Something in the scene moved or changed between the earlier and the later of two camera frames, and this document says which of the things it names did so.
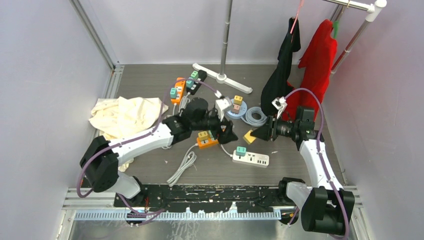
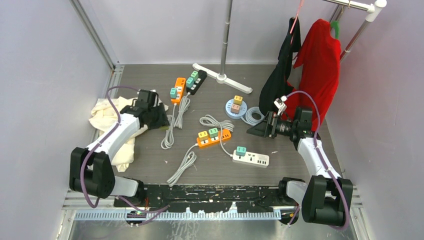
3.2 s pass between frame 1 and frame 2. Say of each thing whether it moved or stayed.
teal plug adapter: stayed
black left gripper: moved
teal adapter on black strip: stayed
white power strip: stayed
